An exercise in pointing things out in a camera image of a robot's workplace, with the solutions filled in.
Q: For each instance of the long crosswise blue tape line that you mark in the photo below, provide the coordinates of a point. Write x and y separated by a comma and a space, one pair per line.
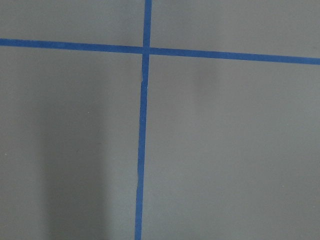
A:
157, 51

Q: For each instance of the lengthwise blue tape line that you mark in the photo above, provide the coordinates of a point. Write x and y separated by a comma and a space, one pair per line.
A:
145, 61

